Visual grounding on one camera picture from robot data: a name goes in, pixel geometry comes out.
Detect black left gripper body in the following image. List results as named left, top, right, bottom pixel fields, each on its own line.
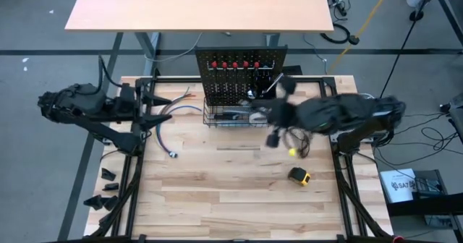
left=119, top=82, right=146, bottom=136

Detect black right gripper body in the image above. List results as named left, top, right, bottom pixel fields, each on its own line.
left=266, top=75, right=303, bottom=148

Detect black clear safety glasses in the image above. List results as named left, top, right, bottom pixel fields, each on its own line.
left=284, top=126, right=313, bottom=160

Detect yellow black Stanley tape measure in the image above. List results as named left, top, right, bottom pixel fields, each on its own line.
left=287, top=166, right=312, bottom=187

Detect black plastic pegboard bin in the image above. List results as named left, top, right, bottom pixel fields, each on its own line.
left=250, top=82, right=279, bottom=101

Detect black metal pegboard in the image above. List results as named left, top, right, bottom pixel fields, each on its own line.
left=194, top=46, right=289, bottom=107

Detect light wooden desk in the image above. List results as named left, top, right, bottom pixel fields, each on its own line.
left=64, top=0, right=334, bottom=78

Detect white printed paper sheet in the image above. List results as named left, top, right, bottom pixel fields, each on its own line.
left=378, top=167, right=417, bottom=204

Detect grey equipment housing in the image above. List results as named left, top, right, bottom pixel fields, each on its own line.
left=439, top=92, right=463, bottom=135

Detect black side shelf unit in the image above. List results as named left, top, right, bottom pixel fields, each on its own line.
left=383, top=169, right=463, bottom=243

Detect multicolour wire bundle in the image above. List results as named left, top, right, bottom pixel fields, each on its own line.
left=154, top=86, right=203, bottom=160

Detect black aluminium table frame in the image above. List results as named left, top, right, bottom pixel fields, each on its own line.
left=82, top=74, right=396, bottom=243

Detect metal wire screwdriver holder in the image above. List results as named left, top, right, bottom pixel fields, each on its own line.
left=205, top=61, right=276, bottom=72

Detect black flat base plate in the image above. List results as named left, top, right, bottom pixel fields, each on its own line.
left=283, top=64, right=303, bottom=77

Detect grey desk cable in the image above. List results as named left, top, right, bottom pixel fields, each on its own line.
left=143, top=32, right=204, bottom=64

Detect black wire basket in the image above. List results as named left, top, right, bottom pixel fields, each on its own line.
left=201, top=97, right=271, bottom=129

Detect black coiled floor cable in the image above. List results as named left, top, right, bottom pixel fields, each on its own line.
left=319, top=22, right=360, bottom=46

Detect tangled black floor cables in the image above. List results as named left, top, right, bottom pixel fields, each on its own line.
left=323, top=0, right=352, bottom=20

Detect yellow extension cord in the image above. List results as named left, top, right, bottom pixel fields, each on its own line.
left=326, top=0, right=399, bottom=74

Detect loose black floor cables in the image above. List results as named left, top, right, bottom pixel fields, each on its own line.
left=374, top=112, right=463, bottom=181

